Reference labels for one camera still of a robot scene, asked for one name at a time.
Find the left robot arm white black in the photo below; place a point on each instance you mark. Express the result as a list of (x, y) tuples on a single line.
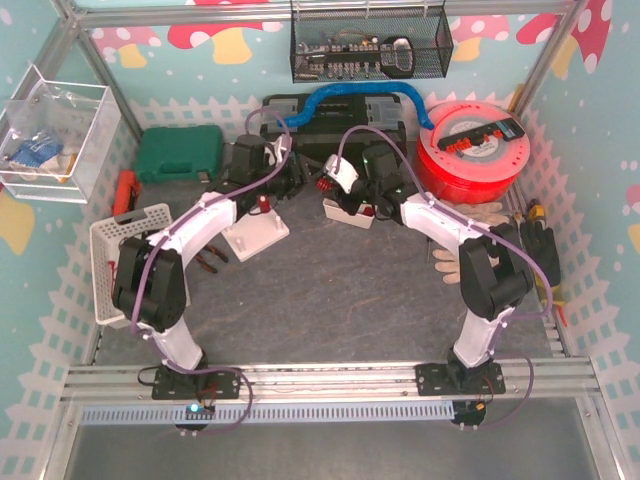
[(225, 203)]

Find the black red terminal strip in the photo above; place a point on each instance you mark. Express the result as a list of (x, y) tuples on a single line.
[(506, 129)]

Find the beige work glove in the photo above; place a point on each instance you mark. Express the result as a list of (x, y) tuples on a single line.
[(489, 214), (447, 264)]

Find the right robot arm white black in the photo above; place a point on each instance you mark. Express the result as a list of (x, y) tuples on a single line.
[(495, 273)]

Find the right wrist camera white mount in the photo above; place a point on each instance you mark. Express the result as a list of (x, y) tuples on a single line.
[(342, 172)]

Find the blue white work glove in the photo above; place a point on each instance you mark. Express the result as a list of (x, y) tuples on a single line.
[(40, 151)]

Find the black wire mesh basket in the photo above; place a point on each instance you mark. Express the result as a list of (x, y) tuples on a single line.
[(369, 40)]

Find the upper beige work glove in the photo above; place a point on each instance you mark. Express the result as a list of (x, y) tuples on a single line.
[(489, 214)]

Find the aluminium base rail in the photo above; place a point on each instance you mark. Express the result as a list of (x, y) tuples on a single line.
[(348, 382)]

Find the black plastic toolbox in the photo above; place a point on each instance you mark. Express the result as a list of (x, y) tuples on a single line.
[(315, 141)]

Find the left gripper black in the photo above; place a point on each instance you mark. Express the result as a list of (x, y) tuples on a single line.
[(292, 179)]

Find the black yellow rubber glove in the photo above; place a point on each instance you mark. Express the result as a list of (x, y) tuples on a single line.
[(539, 243)]

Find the white rectangular parts tray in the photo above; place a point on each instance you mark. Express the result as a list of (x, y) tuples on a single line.
[(363, 218)]

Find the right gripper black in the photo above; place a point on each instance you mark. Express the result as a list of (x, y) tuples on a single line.
[(347, 201)]

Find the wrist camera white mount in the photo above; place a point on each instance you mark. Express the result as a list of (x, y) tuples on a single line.
[(278, 150), (342, 172)]

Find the red handled pliers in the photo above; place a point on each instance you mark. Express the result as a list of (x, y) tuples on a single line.
[(205, 256)]

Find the green plastic tool case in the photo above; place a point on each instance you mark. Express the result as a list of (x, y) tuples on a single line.
[(179, 154)]

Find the clear acrylic wall box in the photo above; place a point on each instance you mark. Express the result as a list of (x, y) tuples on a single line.
[(84, 116)]

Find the red filament spool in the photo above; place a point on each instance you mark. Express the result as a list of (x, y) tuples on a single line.
[(476, 175)]

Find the white perforated plastic basket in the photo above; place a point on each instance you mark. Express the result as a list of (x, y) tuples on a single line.
[(105, 250)]

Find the white peg fixture board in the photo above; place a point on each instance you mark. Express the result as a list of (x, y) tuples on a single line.
[(254, 233)]

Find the orange handled tool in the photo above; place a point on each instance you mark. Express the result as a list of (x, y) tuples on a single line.
[(127, 192)]

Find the black small screwdriver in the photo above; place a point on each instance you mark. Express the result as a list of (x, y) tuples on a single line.
[(428, 247)]

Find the lower beige work glove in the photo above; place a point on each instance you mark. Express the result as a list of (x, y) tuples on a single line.
[(447, 264)]

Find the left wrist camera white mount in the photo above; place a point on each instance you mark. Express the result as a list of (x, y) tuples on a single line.
[(278, 150)]

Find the white slotted cable duct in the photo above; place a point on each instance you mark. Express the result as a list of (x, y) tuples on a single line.
[(268, 413)]

